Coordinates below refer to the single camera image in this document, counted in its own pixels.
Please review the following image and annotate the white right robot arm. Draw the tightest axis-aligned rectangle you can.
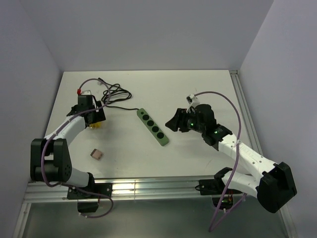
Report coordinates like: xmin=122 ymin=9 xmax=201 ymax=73
xmin=165 ymin=104 xmax=297 ymax=213

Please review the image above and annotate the brown plug adapter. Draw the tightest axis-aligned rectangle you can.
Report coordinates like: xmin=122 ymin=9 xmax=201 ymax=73
xmin=90 ymin=149 xmax=104 ymax=160

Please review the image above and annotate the green power strip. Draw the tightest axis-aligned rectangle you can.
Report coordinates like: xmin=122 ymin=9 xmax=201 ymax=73
xmin=136 ymin=108 xmax=169 ymax=146

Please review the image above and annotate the yellow plug adapter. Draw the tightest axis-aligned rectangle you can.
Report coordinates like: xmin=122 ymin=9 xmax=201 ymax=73
xmin=89 ymin=121 xmax=102 ymax=129

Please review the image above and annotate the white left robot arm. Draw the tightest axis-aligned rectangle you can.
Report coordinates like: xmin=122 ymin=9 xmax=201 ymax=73
xmin=30 ymin=95 xmax=106 ymax=198

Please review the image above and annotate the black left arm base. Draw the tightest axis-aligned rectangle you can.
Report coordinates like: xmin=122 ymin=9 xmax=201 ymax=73
xmin=66 ymin=182 xmax=114 ymax=219

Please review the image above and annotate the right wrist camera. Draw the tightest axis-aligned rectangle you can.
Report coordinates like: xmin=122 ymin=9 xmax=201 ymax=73
xmin=186 ymin=94 xmax=200 ymax=113

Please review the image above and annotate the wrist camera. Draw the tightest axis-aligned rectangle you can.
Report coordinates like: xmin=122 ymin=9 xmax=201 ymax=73
xmin=76 ymin=89 xmax=93 ymax=96
xmin=186 ymin=94 xmax=200 ymax=113

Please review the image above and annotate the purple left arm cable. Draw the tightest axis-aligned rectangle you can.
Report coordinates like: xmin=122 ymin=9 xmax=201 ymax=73
xmin=41 ymin=78 xmax=114 ymax=219

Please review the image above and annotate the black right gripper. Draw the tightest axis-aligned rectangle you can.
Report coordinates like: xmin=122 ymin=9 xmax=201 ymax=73
xmin=165 ymin=108 xmax=206 ymax=133

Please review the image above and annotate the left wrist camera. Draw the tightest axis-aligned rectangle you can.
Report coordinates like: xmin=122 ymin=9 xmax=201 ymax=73
xmin=76 ymin=89 xmax=93 ymax=96

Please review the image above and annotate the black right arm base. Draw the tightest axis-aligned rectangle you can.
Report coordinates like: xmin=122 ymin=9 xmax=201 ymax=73
xmin=198 ymin=178 xmax=243 ymax=196

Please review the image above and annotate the black power strip cable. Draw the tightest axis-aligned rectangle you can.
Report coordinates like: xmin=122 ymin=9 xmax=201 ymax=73
xmin=98 ymin=78 xmax=140 ymax=112

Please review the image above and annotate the aluminium rail frame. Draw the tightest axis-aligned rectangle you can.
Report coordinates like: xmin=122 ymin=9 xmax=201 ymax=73
xmin=13 ymin=70 xmax=297 ymax=238

